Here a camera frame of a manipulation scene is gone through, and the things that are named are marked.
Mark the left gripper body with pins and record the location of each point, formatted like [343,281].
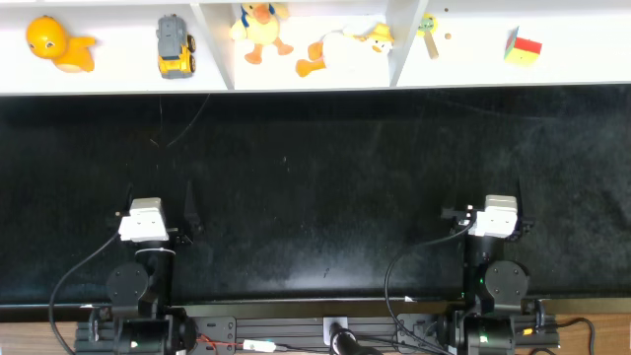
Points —
[178,236]

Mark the yellow plush duck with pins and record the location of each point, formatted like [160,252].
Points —
[261,29]

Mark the grey and yellow toy truck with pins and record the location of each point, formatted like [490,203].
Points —
[175,49]

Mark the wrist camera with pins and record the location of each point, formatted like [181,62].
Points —
[144,222]
[498,217]

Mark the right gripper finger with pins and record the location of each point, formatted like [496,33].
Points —
[520,204]

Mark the orange dinosaur toy figure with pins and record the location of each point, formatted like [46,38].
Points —
[54,44]

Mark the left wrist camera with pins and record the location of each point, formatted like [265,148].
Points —
[144,222]

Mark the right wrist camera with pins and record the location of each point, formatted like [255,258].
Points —
[498,217]

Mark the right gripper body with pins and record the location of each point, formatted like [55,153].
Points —
[453,214]

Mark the white plush duck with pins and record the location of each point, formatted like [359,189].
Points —
[350,51]

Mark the white shelf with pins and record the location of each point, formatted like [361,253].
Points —
[315,74]

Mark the green wooden rattle drum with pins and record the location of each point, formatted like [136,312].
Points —
[430,42]

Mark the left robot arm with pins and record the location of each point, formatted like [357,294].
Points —
[143,296]

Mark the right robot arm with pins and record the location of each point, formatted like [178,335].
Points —
[493,296]

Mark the many-coloured puzzle cube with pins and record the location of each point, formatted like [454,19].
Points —
[522,49]

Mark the mounting rail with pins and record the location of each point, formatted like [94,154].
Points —
[296,335]

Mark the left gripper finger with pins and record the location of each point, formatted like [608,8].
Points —
[128,204]
[192,217]

